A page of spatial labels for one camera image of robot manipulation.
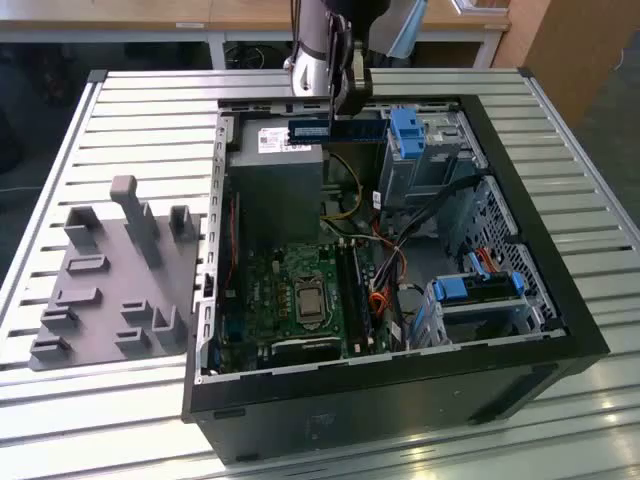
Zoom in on blue RAM stick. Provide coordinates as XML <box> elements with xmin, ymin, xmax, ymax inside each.
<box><xmin>288</xmin><ymin>118</ymin><xmax>389</xmax><ymax>147</ymax></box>

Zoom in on black RAM slot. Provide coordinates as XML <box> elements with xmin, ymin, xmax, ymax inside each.
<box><xmin>343</xmin><ymin>242</ymin><xmax>359</xmax><ymax>357</ymax></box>
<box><xmin>336</xmin><ymin>241</ymin><xmax>352</xmax><ymax>357</ymax></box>

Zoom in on blue disk carrier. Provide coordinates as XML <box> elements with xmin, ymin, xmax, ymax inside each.
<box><xmin>391</xmin><ymin>108</ymin><xmax>427</xmax><ymax>158</ymax></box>
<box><xmin>430</xmin><ymin>273</ymin><xmax>525</xmax><ymax>304</ymax></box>

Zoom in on metal disk bay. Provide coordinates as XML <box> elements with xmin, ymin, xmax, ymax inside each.
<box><xmin>377</xmin><ymin>109</ymin><xmax>490</xmax><ymax>211</ymax></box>
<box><xmin>407</xmin><ymin>272</ymin><xmax>552</xmax><ymax>352</ymax></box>

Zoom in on grey power supply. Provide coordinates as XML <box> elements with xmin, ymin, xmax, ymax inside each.
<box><xmin>227</xmin><ymin>117</ymin><xmax>327</xmax><ymax>247</ymax></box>

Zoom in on green motherboard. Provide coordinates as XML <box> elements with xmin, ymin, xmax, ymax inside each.
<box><xmin>219</xmin><ymin>238</ymin><xmax>401</xmax><ymax>375</ymax></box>

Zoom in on brown wooden cabinet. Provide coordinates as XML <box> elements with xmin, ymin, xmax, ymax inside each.
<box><xmin>492</xmin><ymin>0</ymin><xmax>640</xmax><ymax>129</ymax></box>

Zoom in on silver CPU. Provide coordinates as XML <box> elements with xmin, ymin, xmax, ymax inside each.
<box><xmin>298</xmin><ymin>288</ymin><xmax>323</xmax><ymax>318</ymax></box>

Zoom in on CPU socket with metal cover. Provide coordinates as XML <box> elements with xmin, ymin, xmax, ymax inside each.
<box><xmin>291</xmin><ymin>273</ymin><xmax>329</xmax><ymax>330</ymax></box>

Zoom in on black graphics card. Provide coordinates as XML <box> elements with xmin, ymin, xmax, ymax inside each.
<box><xmin>271</xmin><ymin>337</ymin><xmax>346</xmax><ymax>370</ymax></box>

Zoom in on grey parts rack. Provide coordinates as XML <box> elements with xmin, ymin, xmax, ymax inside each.
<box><xmin>29</xmin><ymin>174</ymin><xmax>209</xmax><ymax>372</ymax></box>

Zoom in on black PC case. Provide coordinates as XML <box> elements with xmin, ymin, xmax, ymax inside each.
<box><xmin>180</xmin><ymin>93</ymin><xmax>612</xmax><ymax>464</ymax></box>

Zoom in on yellow wire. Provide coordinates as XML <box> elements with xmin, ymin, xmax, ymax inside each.
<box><xmin>321</xmin><ymin>152</ymin><xmax>365</xmax><ymax>222</ymax></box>

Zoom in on black power cable bundle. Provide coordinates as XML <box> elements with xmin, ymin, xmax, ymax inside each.
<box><xmin>369</xmin><ymin>172</ymin><xmax>482</xmax><ymax>321</ymax></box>

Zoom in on wooden desk with white frame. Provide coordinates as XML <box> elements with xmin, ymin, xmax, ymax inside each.
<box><xmin>0</xmin><ymin>0</ymin><xmax>511</xmax><ymax>70</ymax></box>

